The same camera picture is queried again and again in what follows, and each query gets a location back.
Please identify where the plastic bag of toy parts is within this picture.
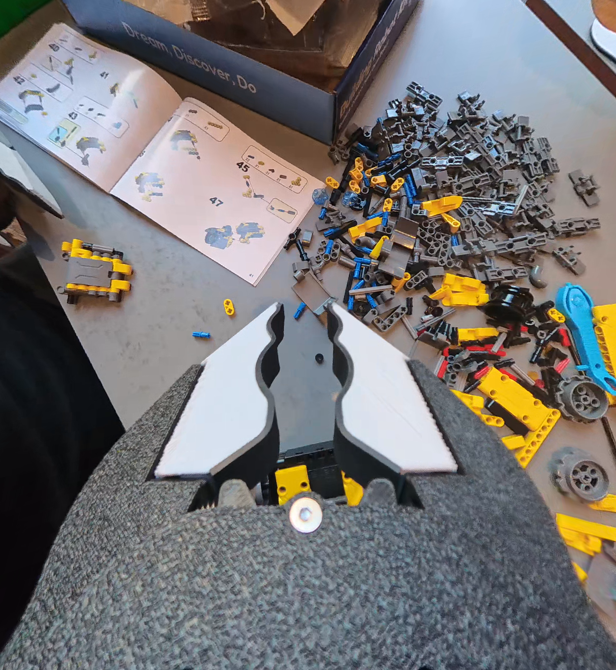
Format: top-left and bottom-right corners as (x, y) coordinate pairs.
(125, 0), (392, 90)

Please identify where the dark blue cardboard box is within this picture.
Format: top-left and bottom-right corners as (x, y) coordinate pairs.
(59, 0), (421, 146)

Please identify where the pile of toy parts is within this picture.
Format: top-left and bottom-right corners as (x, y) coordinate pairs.
(286, 81), (616, 618)

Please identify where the open instruction booklet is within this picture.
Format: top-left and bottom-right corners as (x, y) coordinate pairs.
(0, 23), (325, 287)

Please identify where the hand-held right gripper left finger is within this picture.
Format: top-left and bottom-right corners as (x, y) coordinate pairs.
(153, 303), (285, 493)

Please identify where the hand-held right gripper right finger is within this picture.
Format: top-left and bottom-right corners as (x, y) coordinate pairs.
(327, 303), (459, 495)

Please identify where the grey toy wheel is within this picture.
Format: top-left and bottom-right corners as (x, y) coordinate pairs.
(556, 374), (609, 424)
(549, 447), (611, 502)

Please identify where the yellow grey toy brick assembly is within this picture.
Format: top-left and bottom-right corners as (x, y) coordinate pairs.
(57, 239), (133, 305)

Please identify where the light blue toy tool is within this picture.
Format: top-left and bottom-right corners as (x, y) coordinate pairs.
(555, 283), (616, 397)

